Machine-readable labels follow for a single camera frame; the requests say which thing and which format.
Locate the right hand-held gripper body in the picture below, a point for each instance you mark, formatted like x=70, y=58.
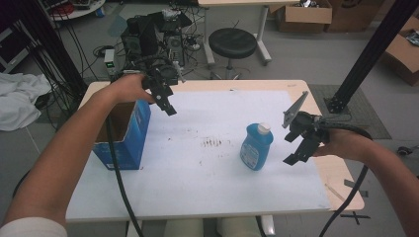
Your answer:
x=311, y=126

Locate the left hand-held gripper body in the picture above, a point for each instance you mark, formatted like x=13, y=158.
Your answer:
x=163, y=73

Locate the blue detergent bottle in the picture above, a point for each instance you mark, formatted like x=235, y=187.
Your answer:
x=256, y=148

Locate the blue cardboard box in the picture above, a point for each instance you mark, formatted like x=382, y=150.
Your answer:
x=131, y=144

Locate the person's left hand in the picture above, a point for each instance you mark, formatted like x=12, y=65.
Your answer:
x=128, y=89

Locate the person's right hand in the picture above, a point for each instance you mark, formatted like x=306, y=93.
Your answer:
x=346, y=144

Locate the black computer tower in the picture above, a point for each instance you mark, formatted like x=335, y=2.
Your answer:
x=148, y=36

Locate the thin wooden stick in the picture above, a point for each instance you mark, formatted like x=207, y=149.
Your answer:
x=335, y=192

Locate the white power unit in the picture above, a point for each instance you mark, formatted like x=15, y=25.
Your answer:
x=109, y=61

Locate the dark floor mat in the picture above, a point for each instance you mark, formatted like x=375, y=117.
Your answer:
x=369, y=125

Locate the grey tape strip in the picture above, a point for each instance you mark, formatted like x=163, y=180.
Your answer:
x=355, y=186

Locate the black round stool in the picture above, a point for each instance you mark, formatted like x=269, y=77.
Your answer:
x=232, y=42

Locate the white table leg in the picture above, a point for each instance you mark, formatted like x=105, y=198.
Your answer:
x=268, y=225

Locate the black tape cross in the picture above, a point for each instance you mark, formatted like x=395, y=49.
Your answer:
x=355, y=216

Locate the white table mat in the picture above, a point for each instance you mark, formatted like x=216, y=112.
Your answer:
x=204, y=177

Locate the black caster wheel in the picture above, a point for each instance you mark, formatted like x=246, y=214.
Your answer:
x=404, y=150

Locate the round white table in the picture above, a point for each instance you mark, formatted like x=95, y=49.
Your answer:
x=82, y=11

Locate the white desk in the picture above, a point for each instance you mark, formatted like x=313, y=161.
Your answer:
x=263, y=36

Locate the open cardboard box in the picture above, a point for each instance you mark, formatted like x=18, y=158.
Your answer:
x=306, y=16

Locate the large cardboard box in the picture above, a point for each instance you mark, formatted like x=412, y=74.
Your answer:
x=403, y=54

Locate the closed cardboard box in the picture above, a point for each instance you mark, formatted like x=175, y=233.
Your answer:
x=355, y=15

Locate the white cloth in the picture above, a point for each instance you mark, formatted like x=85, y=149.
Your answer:
x=19, y=98

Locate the white sleeve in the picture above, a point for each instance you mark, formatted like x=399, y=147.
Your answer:
x=33, y=228

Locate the black metal stand post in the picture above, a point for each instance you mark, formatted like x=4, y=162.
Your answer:
x=372, y=49

